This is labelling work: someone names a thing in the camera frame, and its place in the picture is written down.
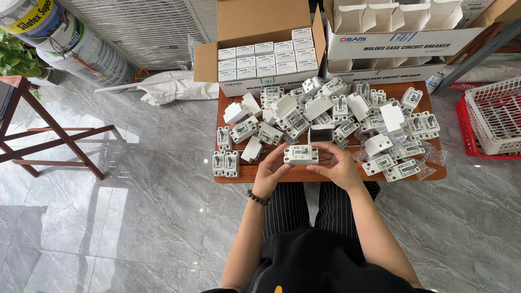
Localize person's right hand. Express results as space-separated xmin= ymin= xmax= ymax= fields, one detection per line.
xmin=307 ymin=141 xmax=365 ymax=193

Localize person's left hand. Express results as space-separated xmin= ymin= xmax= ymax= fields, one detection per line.
xmin=252 ymin=142 xmax=293 ymax=200

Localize single white breaker unit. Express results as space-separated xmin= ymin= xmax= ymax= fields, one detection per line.
xmin=284 ymin=144 xmax=320 ymax=167

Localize low wooden table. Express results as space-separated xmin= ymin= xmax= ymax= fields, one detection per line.
xmin=214 ymin=81 xmax=447 ymax=184

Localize person's striped trousers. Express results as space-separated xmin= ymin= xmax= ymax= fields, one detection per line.
xmin=263 ymin=181 xmax=382 ymax=241

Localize heap of white circuit breakers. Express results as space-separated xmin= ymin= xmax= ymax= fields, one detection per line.
xmin=212 ymin=77 xmax=441 ymax=182

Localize clear plastic screw bags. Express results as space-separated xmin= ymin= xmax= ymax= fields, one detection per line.
xmin=334 ymin=129 xmax=447 ymax=181

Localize person's black shirt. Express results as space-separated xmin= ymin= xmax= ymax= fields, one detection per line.
xmin=201 ymin=227 xmax=438 ymax=293

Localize flat carton of folded boxes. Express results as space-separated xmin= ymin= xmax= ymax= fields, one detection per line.
xmin=326 ymin=56 xmax=448 ymax=86

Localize rows of closed white packets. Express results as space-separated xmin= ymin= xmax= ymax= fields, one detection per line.
xmin=217 ymin=27 xmax=319 ymax=83

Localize white woven sack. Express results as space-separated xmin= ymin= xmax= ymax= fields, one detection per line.
xmin=136 ymin=70 xmax=221 ymax=107

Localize white spray can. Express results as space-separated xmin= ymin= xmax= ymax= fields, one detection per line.
xmin=425 ymin=71 xmax=444 ymax=95

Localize red plastic basket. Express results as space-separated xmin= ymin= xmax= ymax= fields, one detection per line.
xmin=455 ymin=95 xmax=521 ymax=160

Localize large carton of folded boxes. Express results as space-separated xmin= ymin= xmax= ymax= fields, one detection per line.
xmin=323 ymin=0 xmax=521 ymax=62

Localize carton with packed boxes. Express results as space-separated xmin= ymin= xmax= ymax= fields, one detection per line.
xmin=193 ymin=0 xmax=327 ymax=98

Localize white plastic strip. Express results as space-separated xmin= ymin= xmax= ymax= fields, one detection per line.
xmin=94 ymin=74 xmax=195 ymax=93

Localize white plastic basket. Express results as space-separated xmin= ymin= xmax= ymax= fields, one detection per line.
xmin=464 ymin=76 xmax=521 ymax=156

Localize white slatted grille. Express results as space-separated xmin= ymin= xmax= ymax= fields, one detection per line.
xmin=60 ymin=0 xmax=218 ymax=71

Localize dark wooden folding stand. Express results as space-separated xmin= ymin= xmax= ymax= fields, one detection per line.
xmin=0 ymin=75 xmax=128 ymax=181

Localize stack of paint buckets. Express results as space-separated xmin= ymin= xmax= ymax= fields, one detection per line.
xmin=0 ymin=0 xmax=136 ymax=89

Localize green potted plant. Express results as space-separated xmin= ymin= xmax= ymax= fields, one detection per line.
xmin=0 ymin=29 xmax=45 ymax=100

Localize dark bead bracelet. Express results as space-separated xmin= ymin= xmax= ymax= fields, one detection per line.
xmin=247 ymin=189 xmax=272 ymax=206

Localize grey metal frame leg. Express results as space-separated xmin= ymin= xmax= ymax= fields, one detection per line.
xmin=433 ymin=20 xmax=521 ymax=95

